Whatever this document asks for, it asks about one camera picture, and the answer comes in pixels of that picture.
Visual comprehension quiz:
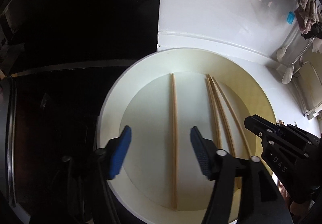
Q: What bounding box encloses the lone wooden chopstick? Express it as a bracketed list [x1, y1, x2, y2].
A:
[171, 73, 179, 210]

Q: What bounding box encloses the person's right hand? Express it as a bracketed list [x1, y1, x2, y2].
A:
[289, 201, 311, 218]

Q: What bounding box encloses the round white shallow tray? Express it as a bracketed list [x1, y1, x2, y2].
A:
[98, 49, 275, 223]

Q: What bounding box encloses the grey brown hanging cloth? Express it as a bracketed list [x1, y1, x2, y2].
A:
[295, 0, 321, 39]

